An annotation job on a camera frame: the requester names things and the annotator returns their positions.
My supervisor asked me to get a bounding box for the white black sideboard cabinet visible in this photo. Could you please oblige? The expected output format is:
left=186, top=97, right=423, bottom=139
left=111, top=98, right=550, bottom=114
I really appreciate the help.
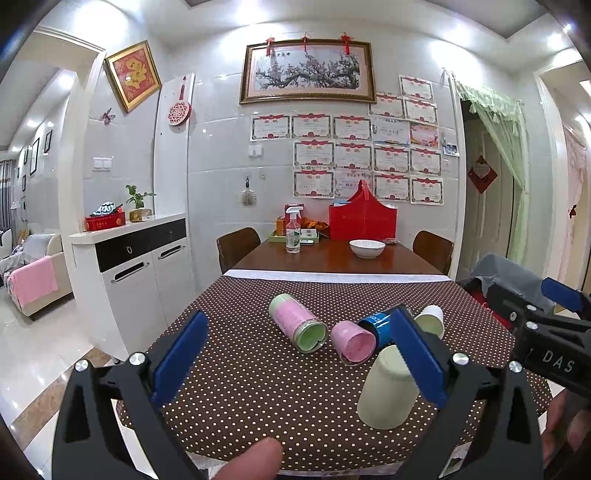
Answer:
left=69, top=213, right=195, bottom=361

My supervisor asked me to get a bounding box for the person's right hand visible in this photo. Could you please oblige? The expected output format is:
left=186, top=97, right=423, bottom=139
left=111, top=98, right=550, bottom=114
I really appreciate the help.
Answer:
left=541, top=391, right=591, bottom=468

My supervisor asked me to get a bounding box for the clear spray bottle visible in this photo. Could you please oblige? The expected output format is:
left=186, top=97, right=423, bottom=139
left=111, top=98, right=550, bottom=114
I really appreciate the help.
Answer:
left=285, top=206, right=302, bottom=254

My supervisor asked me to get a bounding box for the wooden dining table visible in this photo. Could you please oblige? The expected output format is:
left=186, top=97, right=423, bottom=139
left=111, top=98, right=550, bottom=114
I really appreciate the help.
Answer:
left=231, top=237, right=446, bottom=276

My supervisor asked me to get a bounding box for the potted green plant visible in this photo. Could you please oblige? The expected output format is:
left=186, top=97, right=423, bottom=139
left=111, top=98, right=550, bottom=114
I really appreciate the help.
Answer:
left=126, top=185, right=157, bottom=223

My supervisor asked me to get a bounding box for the green tray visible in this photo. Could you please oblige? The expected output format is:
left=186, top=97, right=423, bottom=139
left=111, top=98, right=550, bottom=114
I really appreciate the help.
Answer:
left=269, top=231, right=321, bottom=244

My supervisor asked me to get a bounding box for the white cup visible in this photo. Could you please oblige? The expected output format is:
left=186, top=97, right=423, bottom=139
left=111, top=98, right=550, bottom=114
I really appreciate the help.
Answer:
left=413, top=305, right=445, bottom=340

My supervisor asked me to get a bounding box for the pink blanket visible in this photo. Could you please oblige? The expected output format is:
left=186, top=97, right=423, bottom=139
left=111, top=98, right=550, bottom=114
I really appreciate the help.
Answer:
left=9, top=255, right=59, bottom=306

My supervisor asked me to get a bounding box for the pink curtain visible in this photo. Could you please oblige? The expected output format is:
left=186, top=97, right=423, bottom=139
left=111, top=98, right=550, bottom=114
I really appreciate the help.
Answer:
left=561, top=127, right=591, bottom=296

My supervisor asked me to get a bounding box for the framed red gold picture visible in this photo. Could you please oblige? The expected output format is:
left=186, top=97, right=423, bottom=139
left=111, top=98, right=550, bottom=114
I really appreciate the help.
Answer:
left=104, top=40, right=163, bottom=114

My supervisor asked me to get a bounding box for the pink cup with green rim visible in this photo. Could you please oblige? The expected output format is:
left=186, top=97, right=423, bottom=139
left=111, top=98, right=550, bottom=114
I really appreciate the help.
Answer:
left=269, top=293, right=329, bottom=354

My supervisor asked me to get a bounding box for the green door curtain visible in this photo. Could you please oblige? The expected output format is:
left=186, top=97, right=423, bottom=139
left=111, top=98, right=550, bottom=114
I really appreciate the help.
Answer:
left=455, top=80, right=527, bottom=264

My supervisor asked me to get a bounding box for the wall of framed certificates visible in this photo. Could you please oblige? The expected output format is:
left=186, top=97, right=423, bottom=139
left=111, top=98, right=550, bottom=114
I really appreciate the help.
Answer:
left=250, top=74, right=445, bottom=205

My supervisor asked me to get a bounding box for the red gift bag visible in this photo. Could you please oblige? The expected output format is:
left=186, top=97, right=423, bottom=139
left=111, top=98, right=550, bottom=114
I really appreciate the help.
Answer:
left=329, top=181, right=399, bottom=241

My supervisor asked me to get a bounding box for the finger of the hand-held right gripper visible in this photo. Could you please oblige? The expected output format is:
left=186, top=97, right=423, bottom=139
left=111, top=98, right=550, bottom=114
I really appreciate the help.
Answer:
left=539, top=277, right=591, bottom=320
left=468, top=279, right=550, bottom=332

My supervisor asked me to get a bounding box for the brown polka-dot tablecloth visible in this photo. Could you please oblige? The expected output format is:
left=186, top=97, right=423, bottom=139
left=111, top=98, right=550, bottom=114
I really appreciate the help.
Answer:
left=115, top=270, right=555, bottom=472

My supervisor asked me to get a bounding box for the pale green cup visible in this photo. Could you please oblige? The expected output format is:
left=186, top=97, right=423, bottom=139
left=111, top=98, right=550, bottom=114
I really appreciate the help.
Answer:
left=356, top=344, right=421, bottom=430

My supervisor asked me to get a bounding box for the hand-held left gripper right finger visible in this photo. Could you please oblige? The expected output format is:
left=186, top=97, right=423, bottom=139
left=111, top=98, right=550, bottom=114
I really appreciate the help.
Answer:
left=383, top=305, right=544, bottom=480

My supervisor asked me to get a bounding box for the red tin box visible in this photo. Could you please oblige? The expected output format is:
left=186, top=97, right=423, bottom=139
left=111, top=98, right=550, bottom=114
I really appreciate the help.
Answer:
left=84, top=210, right=126, bottom=232

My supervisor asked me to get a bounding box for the red diamond door ornament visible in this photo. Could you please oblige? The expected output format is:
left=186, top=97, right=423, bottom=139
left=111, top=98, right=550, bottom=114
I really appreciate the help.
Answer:
left=467, top=155, right=498, bottom=195

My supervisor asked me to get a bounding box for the white bowl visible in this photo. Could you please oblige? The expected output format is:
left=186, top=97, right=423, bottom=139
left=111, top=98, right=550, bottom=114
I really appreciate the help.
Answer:
left=349, top=239, right=386, bottom=258

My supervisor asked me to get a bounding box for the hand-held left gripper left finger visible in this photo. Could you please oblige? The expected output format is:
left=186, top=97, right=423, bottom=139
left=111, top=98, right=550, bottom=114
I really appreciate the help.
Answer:
left=51, top=310, right=223, bottom=480

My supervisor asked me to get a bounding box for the framed blossom painting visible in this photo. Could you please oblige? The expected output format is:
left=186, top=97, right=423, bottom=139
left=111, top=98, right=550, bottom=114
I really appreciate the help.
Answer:
left=239, top=39, right=377, bottom=106

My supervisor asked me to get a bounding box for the round red hanging ornament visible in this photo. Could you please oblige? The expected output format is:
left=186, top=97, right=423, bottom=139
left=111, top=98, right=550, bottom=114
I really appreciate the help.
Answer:
left=167, top=74, right=192, bottom=127

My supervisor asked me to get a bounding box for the blue cup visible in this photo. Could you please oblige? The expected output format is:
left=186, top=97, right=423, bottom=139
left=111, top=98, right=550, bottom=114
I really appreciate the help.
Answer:
left=358, top=310, right=399, bottom=349

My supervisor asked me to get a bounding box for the white door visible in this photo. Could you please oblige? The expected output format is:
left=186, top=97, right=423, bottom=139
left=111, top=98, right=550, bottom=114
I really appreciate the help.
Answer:
left=462, top=120, right=514, bottom=278

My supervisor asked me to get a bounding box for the person's left hand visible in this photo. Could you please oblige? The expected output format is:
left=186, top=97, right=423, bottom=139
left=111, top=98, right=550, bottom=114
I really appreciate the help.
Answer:
left=216, top=438, right=284, bottom=480

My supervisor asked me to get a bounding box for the grey jacket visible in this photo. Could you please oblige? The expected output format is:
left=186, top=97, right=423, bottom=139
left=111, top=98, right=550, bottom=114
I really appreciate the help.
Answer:
left=468, top=253, right=555, bottom=315

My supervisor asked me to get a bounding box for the beige sofa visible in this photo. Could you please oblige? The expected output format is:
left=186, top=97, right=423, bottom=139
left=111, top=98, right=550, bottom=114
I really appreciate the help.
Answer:
left=0, top=233, right=75, bottom=319

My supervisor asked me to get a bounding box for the brown dining chair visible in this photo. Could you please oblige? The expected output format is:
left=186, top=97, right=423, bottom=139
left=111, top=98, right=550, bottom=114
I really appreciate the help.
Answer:
left=216, top=227, right=262, bottom=274
left=412, top=231, right=455, bottom=276

